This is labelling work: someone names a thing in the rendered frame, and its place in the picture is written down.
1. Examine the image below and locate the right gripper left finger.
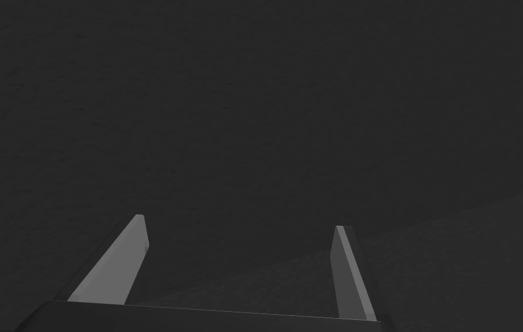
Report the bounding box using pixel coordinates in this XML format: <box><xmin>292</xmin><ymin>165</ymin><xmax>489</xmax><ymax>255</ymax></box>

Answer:
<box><xmin>53</xmin><ymin>214</ymin><xmax>150</xmax><ymax>305</ymax></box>

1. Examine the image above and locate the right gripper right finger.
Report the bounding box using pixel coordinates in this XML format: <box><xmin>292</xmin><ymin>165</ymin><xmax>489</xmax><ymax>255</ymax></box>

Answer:
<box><xmin>330</xmin><ymin>225</ymin><xmax>389</xmax><ymax>322</ymax></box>

